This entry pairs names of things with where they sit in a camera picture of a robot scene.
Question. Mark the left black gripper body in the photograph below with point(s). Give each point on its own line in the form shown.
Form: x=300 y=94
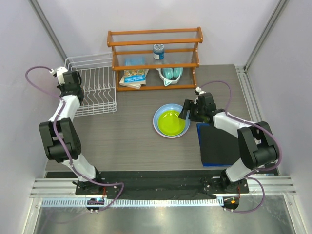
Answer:
x=62 y=88

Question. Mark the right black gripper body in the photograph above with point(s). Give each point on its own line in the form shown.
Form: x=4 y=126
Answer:
x=196 y=112

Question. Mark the light blue plate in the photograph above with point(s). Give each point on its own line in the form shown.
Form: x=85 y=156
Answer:
x=167 y=107

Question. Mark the green plate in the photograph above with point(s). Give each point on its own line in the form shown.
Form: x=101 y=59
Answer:
x=170 y=124

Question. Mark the pink plate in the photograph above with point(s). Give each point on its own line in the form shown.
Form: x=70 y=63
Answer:
x=160 y=133

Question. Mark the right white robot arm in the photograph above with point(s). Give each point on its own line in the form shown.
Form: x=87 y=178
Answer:
x=268 y=154

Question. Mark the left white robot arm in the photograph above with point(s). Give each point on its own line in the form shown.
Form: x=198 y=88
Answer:
x=59 y=137

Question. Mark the black cloth mat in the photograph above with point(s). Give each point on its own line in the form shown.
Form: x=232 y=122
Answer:
x=217 y=147

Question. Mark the lower paperback book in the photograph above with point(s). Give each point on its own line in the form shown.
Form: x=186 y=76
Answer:
x=135 y=86

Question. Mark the colourful paperback book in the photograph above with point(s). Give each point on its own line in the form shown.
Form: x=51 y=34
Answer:
x=135 y=77

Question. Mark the clear bottle blue cap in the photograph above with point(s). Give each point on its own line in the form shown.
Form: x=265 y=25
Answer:
x=159 y=54

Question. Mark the orange wooden shelf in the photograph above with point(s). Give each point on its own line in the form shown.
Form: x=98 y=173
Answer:
x=181 y=50

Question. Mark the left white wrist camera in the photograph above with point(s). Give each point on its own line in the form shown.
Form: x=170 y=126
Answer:
x=58 y=73

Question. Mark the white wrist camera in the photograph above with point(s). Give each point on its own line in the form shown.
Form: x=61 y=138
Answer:
x=58 y=73
x=199 y=90

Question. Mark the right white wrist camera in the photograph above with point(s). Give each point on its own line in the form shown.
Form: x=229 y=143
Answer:
x=199 y=90

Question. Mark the white wire dish rack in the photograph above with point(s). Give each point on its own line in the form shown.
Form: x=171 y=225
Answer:
x=98 y=83

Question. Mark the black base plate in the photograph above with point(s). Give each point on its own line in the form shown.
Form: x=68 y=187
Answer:
x=169 y=184

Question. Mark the white slotted cable duct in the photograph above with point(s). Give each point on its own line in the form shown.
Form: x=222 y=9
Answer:
x=122 y=203

